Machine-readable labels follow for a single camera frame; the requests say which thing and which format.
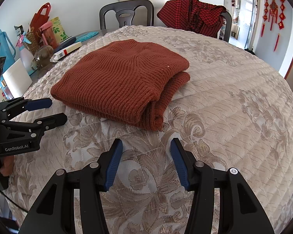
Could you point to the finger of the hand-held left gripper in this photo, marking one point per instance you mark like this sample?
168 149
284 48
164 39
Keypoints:
53 120
39 103

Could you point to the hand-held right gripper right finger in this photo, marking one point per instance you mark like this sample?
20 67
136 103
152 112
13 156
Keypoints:
178 162

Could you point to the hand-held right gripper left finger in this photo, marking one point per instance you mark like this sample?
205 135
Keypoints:
113 163

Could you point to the rust knitted sweater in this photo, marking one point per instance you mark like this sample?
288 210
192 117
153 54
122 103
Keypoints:
122 78

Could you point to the person's left hand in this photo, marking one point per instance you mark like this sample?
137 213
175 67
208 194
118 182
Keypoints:
7 165

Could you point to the white board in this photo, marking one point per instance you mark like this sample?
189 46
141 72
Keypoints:
17 79

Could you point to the round glass jar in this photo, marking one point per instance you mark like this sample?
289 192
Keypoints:
44 56

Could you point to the white spray bottle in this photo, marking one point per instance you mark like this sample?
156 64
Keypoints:
24 51

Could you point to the white box with red stripe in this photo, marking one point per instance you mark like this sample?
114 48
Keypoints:
66 51

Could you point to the wicker basket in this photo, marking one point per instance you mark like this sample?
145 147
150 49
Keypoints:
34 42

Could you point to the dark blue flat case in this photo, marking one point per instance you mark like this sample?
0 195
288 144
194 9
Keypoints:
67 42

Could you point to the pink drinking bottle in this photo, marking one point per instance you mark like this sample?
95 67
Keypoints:
48 35

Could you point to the light blue plastic container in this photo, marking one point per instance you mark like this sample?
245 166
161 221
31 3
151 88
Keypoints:
1 43

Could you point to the green floral bag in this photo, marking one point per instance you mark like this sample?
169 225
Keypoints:
59 30

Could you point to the light blue lace mat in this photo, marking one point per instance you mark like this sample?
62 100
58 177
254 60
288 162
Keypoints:
88 36

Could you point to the red tote bag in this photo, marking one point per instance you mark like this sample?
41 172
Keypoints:
37 19

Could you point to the dark empty dining chair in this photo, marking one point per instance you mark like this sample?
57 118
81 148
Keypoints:
107 17

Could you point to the dark chair holding shirt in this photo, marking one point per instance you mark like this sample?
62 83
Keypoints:
227 24

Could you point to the red plaid shirt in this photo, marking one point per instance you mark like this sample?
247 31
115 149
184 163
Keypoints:
185 14

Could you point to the red knot wall ornament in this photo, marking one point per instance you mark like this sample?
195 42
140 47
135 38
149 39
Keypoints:
281 17
273 7
266 9

